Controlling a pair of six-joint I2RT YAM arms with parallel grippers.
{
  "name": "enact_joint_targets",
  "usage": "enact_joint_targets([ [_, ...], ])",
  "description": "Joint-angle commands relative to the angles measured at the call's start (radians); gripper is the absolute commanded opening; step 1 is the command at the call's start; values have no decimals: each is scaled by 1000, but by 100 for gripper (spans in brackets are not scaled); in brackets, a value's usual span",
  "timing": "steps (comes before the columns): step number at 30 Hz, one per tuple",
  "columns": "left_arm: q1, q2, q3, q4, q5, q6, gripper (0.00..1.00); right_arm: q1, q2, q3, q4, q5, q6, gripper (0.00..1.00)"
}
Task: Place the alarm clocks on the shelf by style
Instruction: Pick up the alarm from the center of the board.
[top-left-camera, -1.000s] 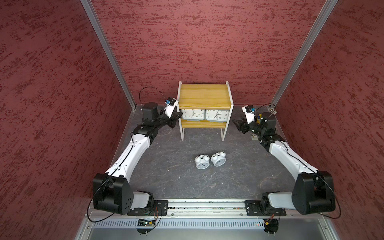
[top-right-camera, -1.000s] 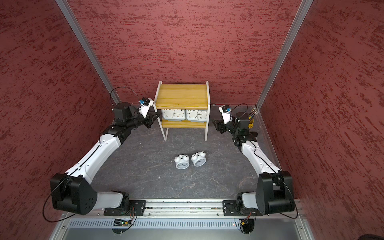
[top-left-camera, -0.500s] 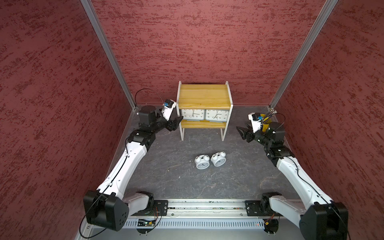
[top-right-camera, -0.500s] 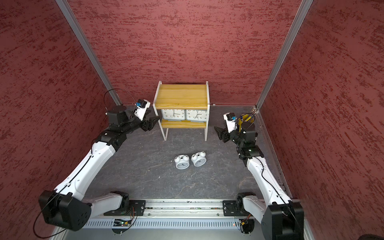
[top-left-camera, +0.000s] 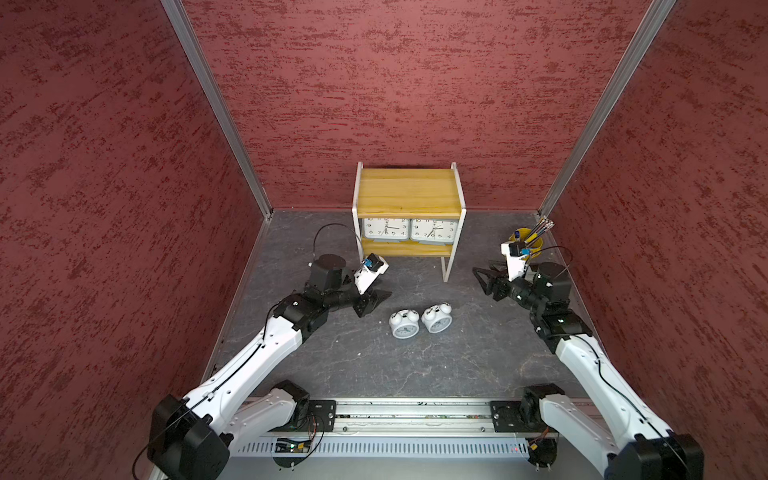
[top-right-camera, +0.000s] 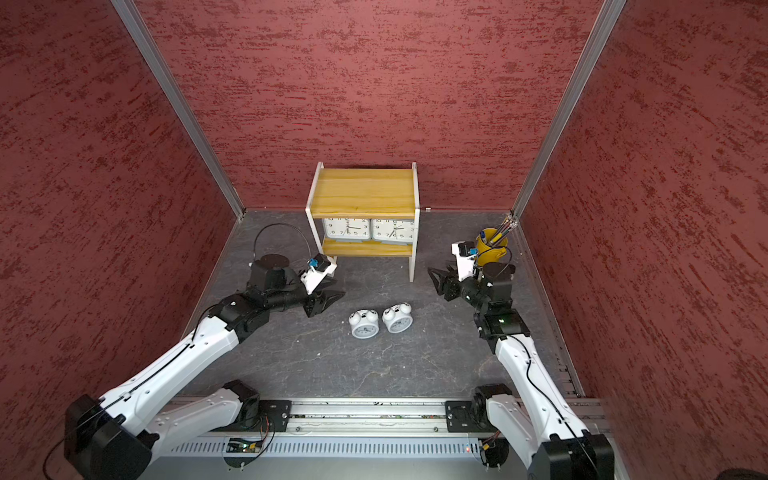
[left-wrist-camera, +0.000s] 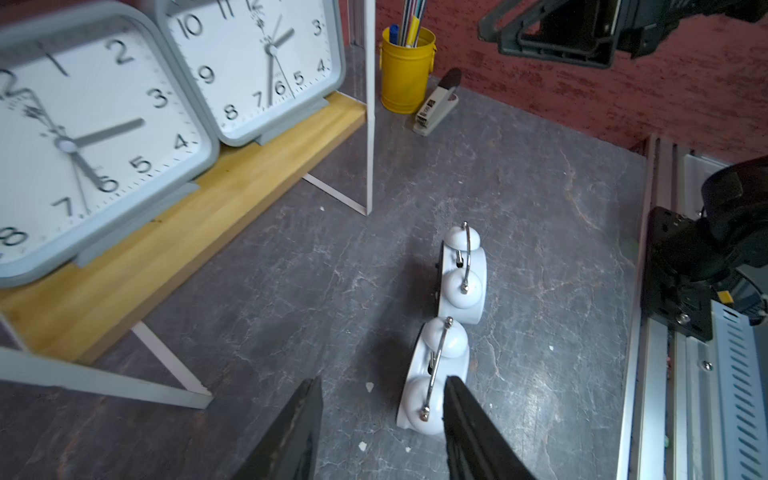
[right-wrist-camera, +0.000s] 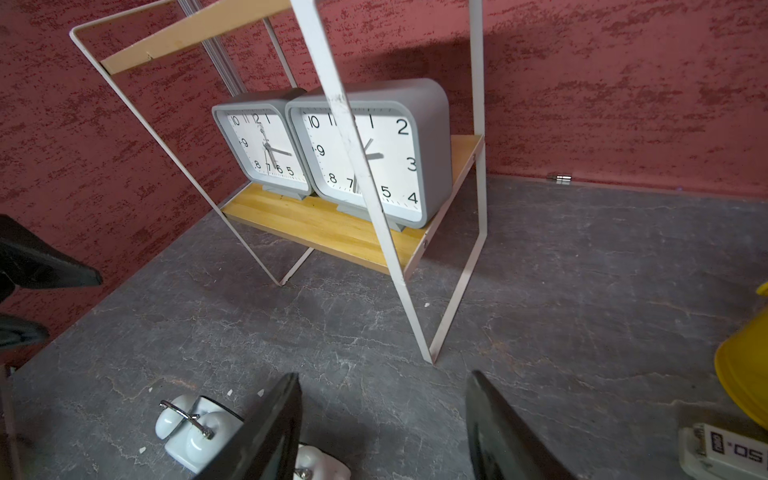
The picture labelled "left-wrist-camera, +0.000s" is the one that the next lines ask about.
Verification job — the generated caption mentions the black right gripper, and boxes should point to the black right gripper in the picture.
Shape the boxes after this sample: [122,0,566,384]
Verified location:
[478,0,667,70]

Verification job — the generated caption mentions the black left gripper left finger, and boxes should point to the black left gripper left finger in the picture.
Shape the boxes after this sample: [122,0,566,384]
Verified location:
[232,376,323,479]

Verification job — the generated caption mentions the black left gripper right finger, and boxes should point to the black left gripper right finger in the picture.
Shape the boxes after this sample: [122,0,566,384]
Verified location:
[443,376,534,479]

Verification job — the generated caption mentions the white twin bell alarm clock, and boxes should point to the white twin bell alarm clock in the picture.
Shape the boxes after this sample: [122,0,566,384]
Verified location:
[396,317,470,437]

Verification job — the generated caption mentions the grey square alarm clock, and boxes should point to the grey square alarm clock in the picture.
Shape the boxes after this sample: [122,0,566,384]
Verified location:
[140,0,346,147]
[1,1,219,288]

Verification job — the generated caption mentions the white black stapler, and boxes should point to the white black stapler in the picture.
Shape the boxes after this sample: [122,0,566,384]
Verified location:
[413,68,462,137]

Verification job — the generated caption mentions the yellow highlighter pen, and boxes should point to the yellow highlighter pen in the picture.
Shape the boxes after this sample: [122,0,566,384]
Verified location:
[403,15,420,48]

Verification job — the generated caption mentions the bundle of pencils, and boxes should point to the bundle of pencils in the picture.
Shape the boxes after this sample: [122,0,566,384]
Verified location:
[397,0,427,48]

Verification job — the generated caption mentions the yellow metal pen bucket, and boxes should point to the yellow metal pen bucket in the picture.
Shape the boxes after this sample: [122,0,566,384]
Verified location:
[379,27,437,114]

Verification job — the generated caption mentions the blue cap marker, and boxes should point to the blue cap marker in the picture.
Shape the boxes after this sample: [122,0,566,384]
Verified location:
[389,24,399,45]

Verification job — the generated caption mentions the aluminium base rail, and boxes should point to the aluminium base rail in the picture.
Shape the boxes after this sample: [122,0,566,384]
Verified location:
[614,134,721,480]

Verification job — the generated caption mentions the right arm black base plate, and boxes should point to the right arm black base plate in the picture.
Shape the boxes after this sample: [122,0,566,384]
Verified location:
[641,206,713,342]

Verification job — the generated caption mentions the wooden white frame shelf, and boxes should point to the wooden white frame shelf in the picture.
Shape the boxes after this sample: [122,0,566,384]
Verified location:
[0,0,378,411]

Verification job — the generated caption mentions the perforated grey cable tray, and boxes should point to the perforated grey cable tray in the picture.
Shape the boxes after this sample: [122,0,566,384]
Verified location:
[712,302,767,479]

